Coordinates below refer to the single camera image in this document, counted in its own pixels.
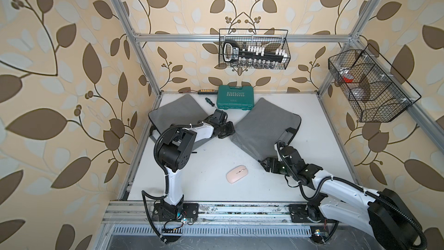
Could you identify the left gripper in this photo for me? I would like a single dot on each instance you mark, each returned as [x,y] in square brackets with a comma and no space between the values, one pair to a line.
[230,129]

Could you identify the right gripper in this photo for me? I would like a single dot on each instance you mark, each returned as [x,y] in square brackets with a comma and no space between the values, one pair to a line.
[269,160]

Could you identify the grey laptop bag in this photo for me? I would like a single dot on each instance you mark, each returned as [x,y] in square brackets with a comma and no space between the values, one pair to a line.
[182,111]
[257,133]

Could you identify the pink computer mouse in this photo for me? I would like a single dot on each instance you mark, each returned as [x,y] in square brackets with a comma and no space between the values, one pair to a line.
[237,174]

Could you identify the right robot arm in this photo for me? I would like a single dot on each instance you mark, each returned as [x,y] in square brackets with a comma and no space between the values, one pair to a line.
[380,214]

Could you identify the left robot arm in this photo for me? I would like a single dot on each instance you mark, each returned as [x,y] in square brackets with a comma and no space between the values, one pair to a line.
[174,148]

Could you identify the green black screwdriver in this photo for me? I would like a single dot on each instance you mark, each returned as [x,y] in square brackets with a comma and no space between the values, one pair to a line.
[209,102]

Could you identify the green tool case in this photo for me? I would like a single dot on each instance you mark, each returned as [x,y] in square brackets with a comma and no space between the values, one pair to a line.
[234,97]

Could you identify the black screwdriver bit holder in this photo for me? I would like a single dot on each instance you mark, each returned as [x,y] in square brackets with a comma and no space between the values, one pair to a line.
[208,92]

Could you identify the small circuit board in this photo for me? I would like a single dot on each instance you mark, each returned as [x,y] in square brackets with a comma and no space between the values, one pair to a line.
[318,236]

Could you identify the red item in basket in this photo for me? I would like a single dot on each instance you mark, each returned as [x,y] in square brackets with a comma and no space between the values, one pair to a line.
[347,77]

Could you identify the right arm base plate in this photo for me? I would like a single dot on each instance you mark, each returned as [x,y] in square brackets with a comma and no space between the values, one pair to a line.
[302,213]

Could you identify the black socket rail set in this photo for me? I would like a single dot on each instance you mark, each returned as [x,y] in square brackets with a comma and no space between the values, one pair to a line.
[233,52]

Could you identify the back wire basket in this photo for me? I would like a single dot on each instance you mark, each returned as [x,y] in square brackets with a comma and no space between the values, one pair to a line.
[270,39]

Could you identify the wire basket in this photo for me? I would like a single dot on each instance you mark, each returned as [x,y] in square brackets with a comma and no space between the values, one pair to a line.
[380,91]
[270,39]

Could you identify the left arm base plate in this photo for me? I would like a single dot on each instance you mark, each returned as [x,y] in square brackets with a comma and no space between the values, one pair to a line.
[167,212]

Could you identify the right wire basket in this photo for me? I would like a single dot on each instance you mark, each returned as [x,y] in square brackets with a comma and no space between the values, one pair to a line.
[380,91]

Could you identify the aluminium frame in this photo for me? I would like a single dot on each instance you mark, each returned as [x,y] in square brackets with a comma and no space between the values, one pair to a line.
[354,39]

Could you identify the white slotted cable duct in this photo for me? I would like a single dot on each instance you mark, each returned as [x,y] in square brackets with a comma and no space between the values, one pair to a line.
[218,230]

